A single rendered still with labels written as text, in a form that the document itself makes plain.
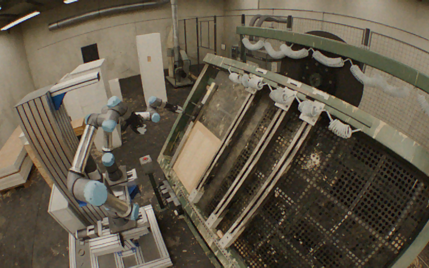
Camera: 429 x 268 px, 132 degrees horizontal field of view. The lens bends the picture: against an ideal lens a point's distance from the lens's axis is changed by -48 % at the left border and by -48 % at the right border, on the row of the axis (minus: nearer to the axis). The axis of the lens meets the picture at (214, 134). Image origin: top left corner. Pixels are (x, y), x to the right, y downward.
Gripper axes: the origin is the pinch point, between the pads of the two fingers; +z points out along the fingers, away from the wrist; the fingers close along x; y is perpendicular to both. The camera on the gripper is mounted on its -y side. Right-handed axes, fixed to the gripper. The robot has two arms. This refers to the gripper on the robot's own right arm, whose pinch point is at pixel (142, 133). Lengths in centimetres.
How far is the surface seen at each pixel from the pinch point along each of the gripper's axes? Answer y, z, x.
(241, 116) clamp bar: 67, 22, -4
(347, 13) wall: 480, 129, 255
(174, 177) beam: -12, 70, -6
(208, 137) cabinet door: 36, 46, 6
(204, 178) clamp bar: 23, 47, -27
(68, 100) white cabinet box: -303, 89, 316
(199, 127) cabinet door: 31, 49, 22
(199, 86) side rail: 45, 41, 65
